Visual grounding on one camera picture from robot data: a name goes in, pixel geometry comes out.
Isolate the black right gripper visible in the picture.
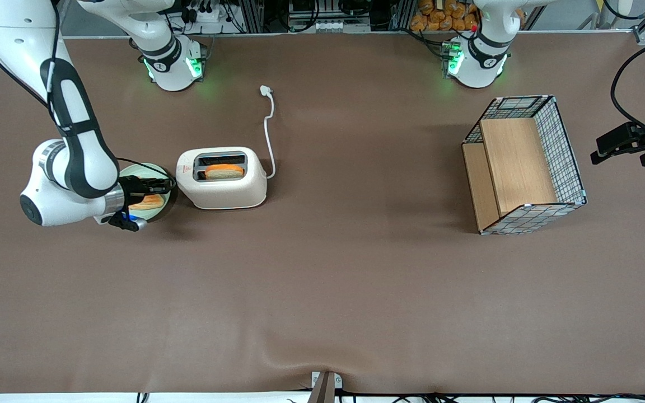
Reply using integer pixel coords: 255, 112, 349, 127
118, 175, 172, 213

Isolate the white two-slot toaster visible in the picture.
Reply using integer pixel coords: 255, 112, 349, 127
175, 147, 268, 210

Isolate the orange triangular pastry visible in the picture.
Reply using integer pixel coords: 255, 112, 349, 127
129, 194, 165, 211

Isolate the pale green round plate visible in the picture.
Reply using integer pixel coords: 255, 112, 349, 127
116, 163, 177, 223

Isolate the bread slice with orange crust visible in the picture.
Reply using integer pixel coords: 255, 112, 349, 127
204, 163, 246, 181

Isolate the light wooden step shelf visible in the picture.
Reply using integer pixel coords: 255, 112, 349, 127
462, 117, 558, 231

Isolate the white power strip with plugs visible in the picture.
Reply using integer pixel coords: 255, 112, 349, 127
184, 0, 229, 23

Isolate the brown table cover sheet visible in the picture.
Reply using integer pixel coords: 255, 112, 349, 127
0, 31, 645, 396

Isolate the bag of orange bread rolls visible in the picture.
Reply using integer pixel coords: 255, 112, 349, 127
410, 0, 480, 32

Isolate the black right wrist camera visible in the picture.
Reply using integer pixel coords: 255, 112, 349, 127
108, 210, 148, 232

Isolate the wire mesh basket rack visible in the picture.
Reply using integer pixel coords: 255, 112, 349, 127
461, 95, 588, 236

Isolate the white toaster power cord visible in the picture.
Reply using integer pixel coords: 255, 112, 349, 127
259, 85, 277, 180

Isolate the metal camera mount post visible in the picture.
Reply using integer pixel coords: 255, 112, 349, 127
307, 371, 343, 403

